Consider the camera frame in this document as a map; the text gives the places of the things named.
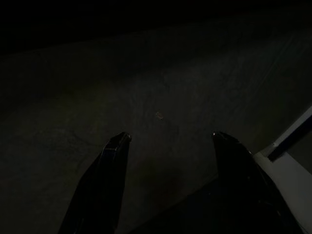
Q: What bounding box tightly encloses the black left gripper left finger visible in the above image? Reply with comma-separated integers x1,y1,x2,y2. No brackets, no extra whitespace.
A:
58,132,133,234

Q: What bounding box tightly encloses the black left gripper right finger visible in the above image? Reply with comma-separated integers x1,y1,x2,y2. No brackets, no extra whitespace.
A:
211,131,304,234

